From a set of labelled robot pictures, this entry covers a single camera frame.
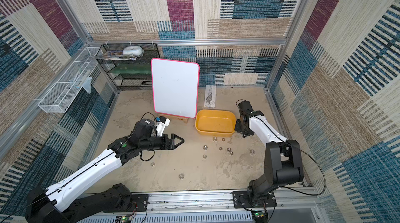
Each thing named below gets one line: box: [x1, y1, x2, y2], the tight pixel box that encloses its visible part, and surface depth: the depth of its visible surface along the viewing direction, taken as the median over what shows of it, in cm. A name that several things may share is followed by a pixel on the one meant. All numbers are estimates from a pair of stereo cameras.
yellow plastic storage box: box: [194, 108, 237, 138], surface depth 101 cm
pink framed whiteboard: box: [150, 57, 200, 119], surface depth 91 cm
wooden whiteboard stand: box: [172, 115, 189, 124], surface depth 99 cm
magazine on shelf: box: [89, 50, 137, 60], surface depth 82 cm
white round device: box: [122, 45, 144, 57], surface depth 91 cm
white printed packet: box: [204, 84, 217, 108], surface depth 117 cm
